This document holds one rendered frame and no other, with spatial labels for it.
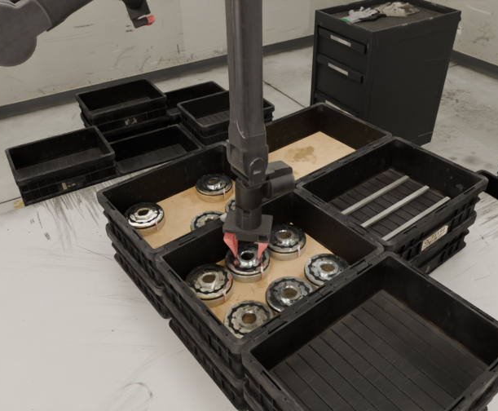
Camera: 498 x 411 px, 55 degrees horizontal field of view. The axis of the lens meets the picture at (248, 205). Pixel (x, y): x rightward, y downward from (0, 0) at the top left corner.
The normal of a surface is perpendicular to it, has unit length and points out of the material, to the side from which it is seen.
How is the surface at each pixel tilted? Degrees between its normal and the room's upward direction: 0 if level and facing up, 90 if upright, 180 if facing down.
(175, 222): 0
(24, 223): 0
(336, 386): 0
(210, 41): 90
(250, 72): 85
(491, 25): 90
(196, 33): 90
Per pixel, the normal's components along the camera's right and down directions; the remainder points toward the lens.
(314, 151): -0.03, -0.79
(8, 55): 0.50, 0.44
